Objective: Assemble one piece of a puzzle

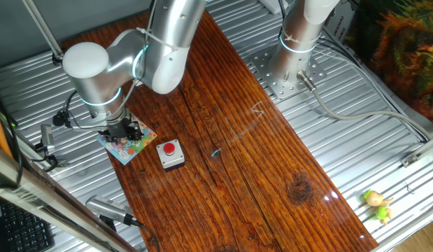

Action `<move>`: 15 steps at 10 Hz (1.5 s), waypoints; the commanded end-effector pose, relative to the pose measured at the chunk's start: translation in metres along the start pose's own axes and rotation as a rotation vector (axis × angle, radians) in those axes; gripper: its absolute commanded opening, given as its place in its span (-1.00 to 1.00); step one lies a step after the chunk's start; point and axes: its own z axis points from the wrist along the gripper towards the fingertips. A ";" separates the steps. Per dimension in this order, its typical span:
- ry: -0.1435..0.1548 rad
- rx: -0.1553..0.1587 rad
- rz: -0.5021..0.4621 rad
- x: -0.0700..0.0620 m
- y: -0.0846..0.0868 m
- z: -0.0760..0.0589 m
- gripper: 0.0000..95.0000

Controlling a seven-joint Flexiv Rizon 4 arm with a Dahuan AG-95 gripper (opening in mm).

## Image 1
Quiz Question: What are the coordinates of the toy doll with green hat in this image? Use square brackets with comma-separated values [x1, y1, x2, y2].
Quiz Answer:
[362, 189, 395, 225]

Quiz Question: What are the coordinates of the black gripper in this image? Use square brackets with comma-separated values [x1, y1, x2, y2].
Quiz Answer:
[99, 111, 145, 143]

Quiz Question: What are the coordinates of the black looping cable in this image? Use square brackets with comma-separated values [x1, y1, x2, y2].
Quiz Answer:
[0, 83, 24, 190]

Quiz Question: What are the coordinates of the thin white cable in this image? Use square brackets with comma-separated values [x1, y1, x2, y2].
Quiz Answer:
[317, 38, 433, 141]

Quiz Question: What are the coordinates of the thick grey cable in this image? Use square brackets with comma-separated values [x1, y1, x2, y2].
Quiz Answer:
[296, 69, 433, 141]

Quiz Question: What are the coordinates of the aluminium frame beam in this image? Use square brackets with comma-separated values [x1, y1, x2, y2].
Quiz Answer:
[0, 141, 136, 252]

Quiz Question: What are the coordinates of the printed sign board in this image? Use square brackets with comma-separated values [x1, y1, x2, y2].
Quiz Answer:
[322, 0, 359, 46]

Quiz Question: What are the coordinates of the slanted aluminium pole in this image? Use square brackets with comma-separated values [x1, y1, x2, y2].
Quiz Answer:
[22, 0, 65, 66]

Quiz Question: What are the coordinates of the orange green furry plush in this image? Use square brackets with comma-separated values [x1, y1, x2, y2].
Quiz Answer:
[345, 0, 433, 127]

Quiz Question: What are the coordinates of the metal corner bracket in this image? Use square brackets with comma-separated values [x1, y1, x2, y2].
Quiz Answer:
[400, 134, 433, 168]

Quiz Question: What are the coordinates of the silver ridged camera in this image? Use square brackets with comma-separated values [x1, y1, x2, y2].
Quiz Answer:
[85, 195, 140, 227]

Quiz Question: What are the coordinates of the white box with red button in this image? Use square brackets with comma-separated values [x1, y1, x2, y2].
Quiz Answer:
[155, 139, 186, 172]

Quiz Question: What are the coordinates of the small silver camera on clamp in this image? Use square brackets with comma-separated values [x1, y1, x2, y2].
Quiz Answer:
[34, 124, 69, 169]

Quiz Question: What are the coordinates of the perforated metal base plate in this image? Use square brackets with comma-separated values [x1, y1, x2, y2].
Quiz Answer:
[250, 45, 327, 101]

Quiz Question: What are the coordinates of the black cable bundle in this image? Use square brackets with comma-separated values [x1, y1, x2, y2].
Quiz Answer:
[277, 0, 289, 39]

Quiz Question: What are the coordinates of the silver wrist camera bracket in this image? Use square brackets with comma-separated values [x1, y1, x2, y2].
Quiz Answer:
[67, 117, 111, 133]

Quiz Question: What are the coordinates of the colourful butterfly puzzle board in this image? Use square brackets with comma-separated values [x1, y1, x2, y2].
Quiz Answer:
[96, 112, 158, 166]

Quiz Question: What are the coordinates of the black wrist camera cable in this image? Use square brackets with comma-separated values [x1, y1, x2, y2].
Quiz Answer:
[64, 90, 108, 131]

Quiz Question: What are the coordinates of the black computer keyboard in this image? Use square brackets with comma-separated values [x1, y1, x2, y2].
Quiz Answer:
[0, 199, 56, 252]

